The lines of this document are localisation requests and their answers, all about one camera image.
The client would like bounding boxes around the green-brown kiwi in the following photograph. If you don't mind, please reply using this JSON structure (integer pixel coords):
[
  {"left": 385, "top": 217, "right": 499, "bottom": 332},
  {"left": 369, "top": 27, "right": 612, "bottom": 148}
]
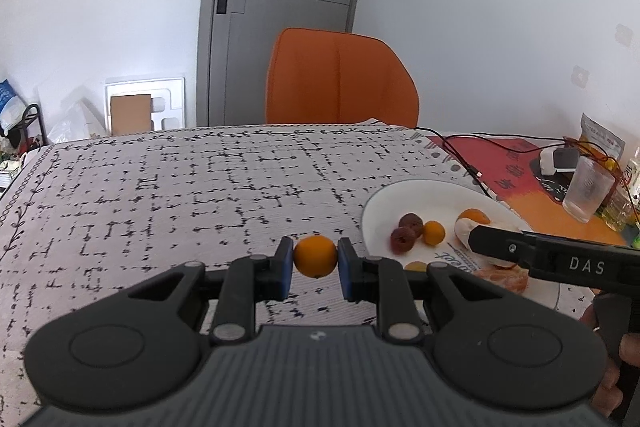
[{"left": 405, "top": 261, "right": 427, "bottom": 272}]

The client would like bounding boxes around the dark red plum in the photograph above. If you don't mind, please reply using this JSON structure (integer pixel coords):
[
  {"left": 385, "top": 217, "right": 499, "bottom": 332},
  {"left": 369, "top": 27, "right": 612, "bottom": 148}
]
[
  {"left": 398, "top": 213, "right": 424, "bottom": 237},
  {"left": 390, "top": 227, "right": 416, "bottom": 255}
]

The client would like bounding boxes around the small tangerine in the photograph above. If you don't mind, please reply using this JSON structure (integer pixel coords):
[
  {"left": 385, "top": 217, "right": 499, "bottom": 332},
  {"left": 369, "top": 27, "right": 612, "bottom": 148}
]
[
  {"left": 422, "top": 220, "right": 446, "bottom": 247},
  {"left": 293, "top": 235, "right": 337, "bottom": 279}
]

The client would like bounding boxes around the peeled grapefruit segment long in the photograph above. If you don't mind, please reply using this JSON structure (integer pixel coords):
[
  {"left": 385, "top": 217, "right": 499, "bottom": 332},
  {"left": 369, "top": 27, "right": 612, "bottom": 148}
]
[{"left": 454, "top": 218, "right": 515, "bottom": 269}]

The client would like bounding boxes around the medium orange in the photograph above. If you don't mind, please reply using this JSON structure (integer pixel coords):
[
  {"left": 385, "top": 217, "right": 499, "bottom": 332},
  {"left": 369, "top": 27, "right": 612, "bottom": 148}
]
[{"left": 458, "top": 208, "right": 491, "bottom": 225}]

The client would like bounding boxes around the peeled grapefruit segment short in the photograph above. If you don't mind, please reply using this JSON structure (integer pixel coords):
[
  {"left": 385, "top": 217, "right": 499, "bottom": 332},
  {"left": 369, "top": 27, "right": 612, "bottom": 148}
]
[{"left": 474, "top": 265, "right": 529, "bottom": 295}]

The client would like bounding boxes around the person's right hand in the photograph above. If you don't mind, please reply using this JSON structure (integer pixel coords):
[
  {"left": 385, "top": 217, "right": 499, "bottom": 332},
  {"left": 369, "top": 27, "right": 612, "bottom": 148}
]
[{"left": 591, "top": 333, "right": 640, "bottom": 417}]

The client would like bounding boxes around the white ceramic plate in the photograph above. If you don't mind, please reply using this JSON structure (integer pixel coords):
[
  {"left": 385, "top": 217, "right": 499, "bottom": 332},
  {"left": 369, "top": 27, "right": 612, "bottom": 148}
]
[{"left": 360, "top": 178, "right": 561, "bottom": 323}]

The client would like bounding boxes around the clear plastic cup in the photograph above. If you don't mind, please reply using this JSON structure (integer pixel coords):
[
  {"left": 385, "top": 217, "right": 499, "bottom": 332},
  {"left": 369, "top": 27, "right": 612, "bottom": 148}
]
[{"left": 562, "top": 156, "right": 615, "bottom": 223}]

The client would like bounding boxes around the white black power adapter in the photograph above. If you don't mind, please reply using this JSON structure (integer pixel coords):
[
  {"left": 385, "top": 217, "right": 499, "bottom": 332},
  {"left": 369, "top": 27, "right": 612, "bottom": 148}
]
[{"left": 539, "top": 146, "right": 582, "bottom": 176}]

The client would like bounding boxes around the snack bag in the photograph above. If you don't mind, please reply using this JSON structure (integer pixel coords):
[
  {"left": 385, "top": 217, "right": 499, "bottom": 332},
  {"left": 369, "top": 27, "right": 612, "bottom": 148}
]
[{"left": 580, "top": 114, "right": 626, "bottom": 160}]

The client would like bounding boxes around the red orange placemat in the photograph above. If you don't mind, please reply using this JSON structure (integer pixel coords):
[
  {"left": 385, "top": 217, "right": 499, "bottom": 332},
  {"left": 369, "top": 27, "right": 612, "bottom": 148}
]
[{"left": 427, "top": 131, "right": 627, "bottom": 246}]

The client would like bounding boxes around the patterned white tablecloth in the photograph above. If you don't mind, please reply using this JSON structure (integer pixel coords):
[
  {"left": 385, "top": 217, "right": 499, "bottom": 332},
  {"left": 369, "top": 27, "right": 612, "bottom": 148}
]
[{"left": 1, "top": 121, "right": 472, "bottom": 426}]

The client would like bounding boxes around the white foam packaging board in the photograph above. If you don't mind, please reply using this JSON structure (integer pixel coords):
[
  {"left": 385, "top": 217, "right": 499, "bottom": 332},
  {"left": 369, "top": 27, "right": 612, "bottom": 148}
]
[{"left": 104, "top": 77, "right": 186, "bottom": 135}]

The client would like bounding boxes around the orange chair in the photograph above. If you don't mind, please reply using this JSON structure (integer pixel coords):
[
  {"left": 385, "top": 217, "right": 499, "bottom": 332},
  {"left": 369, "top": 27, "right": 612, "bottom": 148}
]
[{"left": 265, "top": 28, "right": 420, "bottom": 128}]

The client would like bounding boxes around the black metal rack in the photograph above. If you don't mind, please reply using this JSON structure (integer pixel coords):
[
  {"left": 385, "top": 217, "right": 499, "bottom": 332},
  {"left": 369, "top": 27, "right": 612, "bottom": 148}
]
[{"left": 6, "top": 104, "right": 48, "bottom": 156}]

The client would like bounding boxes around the blue white plastic bag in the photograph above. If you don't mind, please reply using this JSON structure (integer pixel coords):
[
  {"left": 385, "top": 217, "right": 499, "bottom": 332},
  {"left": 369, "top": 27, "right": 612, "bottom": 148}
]
[{"left": 0, "top": 80, "right": 26, "bottom": 135}]

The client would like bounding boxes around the black cable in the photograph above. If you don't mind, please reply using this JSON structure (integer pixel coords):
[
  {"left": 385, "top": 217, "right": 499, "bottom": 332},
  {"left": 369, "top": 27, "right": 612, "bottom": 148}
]
[{"left": 414, "top": 126, "right": 622, "bottom": 198}]

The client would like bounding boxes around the white wall socket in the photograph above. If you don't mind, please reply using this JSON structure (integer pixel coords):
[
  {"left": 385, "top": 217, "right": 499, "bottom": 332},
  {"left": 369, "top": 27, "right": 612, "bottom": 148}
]
[{"left": 570, "top": 66, "right": 590, "bottom": 89}]

